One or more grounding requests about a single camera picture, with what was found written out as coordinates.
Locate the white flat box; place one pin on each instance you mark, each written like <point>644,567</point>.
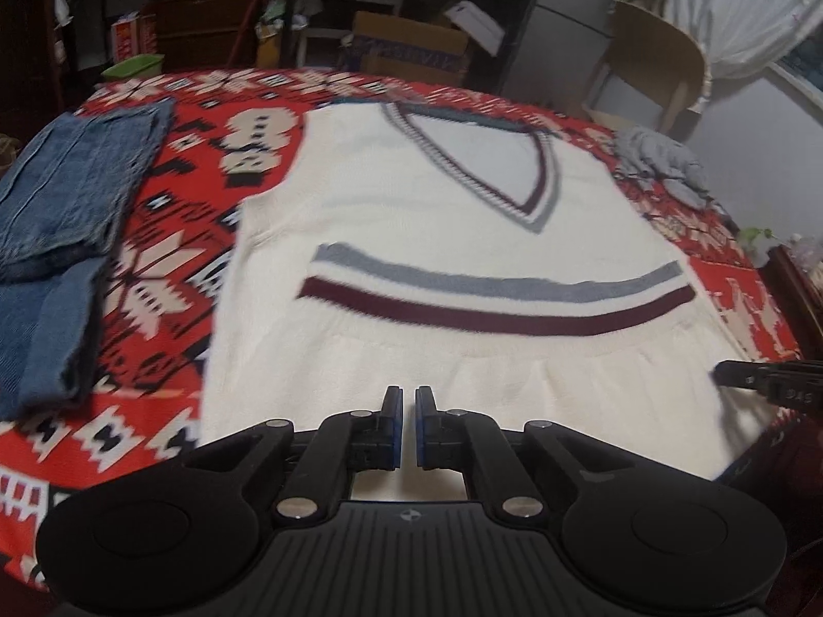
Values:
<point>476,26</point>

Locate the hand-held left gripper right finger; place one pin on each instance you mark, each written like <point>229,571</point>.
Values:
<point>421,427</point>

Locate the grey sweater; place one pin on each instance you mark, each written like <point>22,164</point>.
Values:
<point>662,157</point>

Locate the small green plant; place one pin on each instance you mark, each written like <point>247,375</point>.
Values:
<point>755,241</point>

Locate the blue jeans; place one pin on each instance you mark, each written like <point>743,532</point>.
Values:
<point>64,193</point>

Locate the beige wooden chair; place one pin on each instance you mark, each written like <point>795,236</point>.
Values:
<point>649,58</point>

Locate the window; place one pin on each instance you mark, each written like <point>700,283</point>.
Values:
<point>804,64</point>

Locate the cardboard box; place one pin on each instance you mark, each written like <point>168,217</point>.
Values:
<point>398,32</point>

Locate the wooden drawer cabinet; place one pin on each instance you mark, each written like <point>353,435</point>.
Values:
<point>199,26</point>

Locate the brown paper bag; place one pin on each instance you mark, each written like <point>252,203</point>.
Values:
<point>271,45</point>

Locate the red printed carton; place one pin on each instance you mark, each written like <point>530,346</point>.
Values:
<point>132,35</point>

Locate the white hanging fabric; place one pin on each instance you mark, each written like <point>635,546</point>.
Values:
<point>739,6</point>

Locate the red patterned blanket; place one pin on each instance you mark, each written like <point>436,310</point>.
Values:
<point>161,270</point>

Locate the green waste bin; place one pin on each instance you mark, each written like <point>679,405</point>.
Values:
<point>132,67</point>

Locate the grey refrigerator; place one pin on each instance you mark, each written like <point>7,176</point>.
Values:
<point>566,26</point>

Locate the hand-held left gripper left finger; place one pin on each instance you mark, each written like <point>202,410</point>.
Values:
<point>393,427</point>

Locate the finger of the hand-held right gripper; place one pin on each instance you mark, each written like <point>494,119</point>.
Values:
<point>771,382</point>

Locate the dark wooden nightstand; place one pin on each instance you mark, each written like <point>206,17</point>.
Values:
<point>797,295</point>

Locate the cream knit vest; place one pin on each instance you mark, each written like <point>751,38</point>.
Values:
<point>418,218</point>

